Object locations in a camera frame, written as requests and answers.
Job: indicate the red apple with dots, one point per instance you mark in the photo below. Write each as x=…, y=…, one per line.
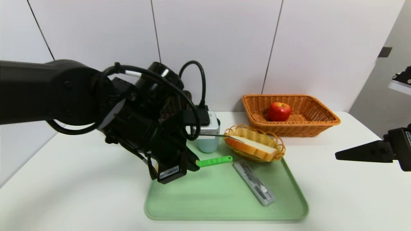
x=279, y=112

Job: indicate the blue-grey plastic cup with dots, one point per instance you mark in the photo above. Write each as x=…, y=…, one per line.
x=208, y=146

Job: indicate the black background object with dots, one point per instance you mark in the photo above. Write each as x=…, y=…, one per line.
x=405, y=76

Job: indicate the orange wicker basket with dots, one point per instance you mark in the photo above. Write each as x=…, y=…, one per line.
x=305, y=128

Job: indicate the thin black zip tie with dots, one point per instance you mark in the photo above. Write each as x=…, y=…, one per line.
x=218, y=135

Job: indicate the slice of white bread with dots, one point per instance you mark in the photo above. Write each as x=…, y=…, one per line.
x=253, y=149

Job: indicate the dark wall fixture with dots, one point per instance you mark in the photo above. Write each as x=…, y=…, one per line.
x=384, y=52

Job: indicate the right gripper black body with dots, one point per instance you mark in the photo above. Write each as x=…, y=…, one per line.
x=404, y=145

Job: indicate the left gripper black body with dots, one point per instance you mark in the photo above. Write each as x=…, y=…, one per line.
x=171, y=173

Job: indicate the light green plastic tray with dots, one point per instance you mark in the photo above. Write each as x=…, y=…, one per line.
x=218, y=199

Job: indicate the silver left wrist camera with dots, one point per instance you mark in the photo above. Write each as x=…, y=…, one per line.
x=210, y=130

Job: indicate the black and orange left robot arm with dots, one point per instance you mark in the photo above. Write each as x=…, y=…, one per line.
x=48, y=93

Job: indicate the small yellow wicker basket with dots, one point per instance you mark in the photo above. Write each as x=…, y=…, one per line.
x=253, y=131

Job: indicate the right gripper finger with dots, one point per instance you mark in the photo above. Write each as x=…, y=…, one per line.
x=369, y=153

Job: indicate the grey cutlery case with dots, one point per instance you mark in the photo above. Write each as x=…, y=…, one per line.
x=253, y=183

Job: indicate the white board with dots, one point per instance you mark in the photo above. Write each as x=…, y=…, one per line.
x=401, y=88

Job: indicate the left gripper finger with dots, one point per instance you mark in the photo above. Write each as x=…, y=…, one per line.
x=191, y=160
x=152, y=167

